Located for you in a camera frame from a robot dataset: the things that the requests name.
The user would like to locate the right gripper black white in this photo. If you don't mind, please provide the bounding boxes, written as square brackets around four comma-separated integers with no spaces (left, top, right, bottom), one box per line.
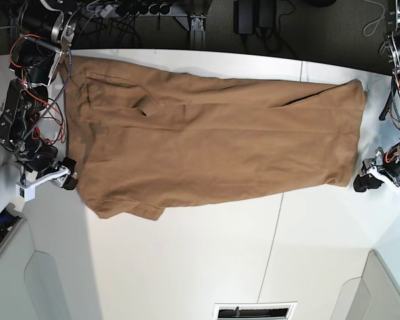
[15,143,78,191]

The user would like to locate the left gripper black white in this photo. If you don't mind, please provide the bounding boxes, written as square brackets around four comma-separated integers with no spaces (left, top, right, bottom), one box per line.
[353,142,400,194]

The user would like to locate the brown t-shirt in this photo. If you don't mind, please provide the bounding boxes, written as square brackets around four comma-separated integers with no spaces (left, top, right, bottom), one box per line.
[60,57,367,220]

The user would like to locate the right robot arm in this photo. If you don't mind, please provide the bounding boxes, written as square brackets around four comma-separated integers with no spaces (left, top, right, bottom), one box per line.
[0,1,78,196]

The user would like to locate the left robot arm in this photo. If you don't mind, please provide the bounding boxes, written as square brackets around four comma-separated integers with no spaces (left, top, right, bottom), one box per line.
[353,1,400,194]

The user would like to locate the grey left chair back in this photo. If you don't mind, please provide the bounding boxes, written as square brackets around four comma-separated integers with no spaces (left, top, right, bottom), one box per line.
[0,219,71,319]

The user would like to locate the grey chair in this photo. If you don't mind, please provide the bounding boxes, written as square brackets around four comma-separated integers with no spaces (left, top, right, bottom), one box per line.
[0,219,71,319]
[331,250,400,319]

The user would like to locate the grey right chair back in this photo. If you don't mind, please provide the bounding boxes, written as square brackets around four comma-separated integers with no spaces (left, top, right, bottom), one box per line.
[331,250,400,319]

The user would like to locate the white power strip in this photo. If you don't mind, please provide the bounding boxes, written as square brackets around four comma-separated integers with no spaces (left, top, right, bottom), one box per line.
[85,2,117,19]

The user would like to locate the black power adapter right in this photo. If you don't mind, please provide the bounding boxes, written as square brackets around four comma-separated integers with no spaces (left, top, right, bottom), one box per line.
[257,0,277,29]

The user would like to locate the black power adapter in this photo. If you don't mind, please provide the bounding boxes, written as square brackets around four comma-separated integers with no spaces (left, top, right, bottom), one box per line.
[257,0,277,29]
[233,0,256,35]

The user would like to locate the aluminium table leg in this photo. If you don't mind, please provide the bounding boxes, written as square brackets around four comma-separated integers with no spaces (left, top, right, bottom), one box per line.
[174,14,207,51]

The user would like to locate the black power adapter left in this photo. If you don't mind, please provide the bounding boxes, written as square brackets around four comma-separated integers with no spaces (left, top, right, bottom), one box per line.
[233,0,256,35]

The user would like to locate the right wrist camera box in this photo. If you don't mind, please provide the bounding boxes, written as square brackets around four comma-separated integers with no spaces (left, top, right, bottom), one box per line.
[16,184,36,202]

